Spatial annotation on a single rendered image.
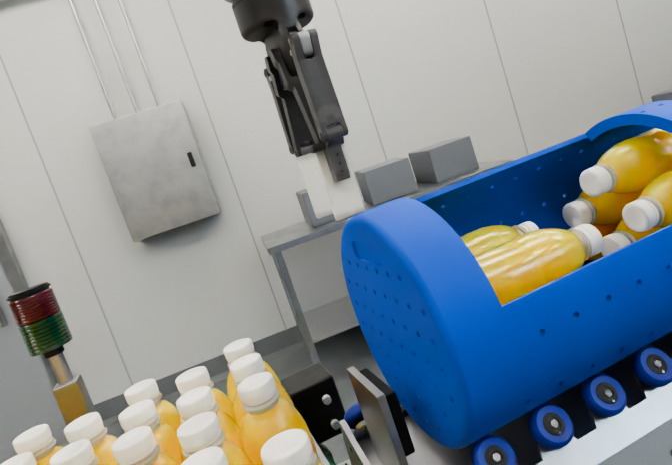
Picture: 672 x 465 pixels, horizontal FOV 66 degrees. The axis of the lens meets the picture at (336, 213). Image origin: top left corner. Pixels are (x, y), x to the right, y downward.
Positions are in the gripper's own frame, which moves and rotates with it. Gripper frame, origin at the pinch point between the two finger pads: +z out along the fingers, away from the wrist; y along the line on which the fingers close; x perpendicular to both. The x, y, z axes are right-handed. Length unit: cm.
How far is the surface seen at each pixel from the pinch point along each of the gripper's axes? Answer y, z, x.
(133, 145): 315, -46, 25
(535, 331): -9.8, 18.8, -12.1
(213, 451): -7.8, 16.8, 18.9
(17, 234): 347, -15, 116
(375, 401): 0.6, 23.4, 2.5
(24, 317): 37, 6, 41
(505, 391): -8.9, 23.4, -7.7
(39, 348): 37, 11, 41
